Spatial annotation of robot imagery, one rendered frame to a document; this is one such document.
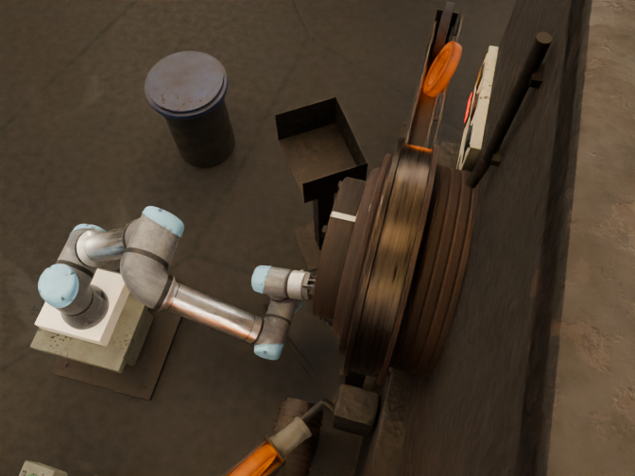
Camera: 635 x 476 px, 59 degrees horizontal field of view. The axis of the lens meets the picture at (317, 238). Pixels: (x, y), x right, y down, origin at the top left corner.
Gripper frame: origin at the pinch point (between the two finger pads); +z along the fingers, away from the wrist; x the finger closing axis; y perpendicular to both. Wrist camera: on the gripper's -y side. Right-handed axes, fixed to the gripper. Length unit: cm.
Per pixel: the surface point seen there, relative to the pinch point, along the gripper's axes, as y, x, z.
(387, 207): 57, -4, 11
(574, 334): 93, -34, 37
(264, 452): 3.9, -42.5, -18.0
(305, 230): -64, 48, -55
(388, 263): 54, -13, 13
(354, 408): 3.7, -28.1, 0.3
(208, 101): -12, 72, -86
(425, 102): -17, 79, -5
